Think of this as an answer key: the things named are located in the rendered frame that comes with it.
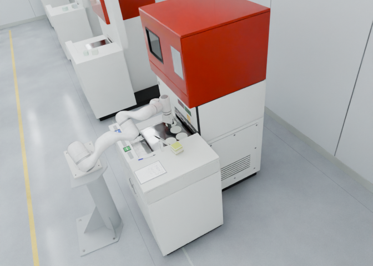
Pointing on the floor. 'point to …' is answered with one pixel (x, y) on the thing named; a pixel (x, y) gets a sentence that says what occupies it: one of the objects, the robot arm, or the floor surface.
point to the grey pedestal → (101, 238)
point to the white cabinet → (181, 211)
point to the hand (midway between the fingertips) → (169, 126)
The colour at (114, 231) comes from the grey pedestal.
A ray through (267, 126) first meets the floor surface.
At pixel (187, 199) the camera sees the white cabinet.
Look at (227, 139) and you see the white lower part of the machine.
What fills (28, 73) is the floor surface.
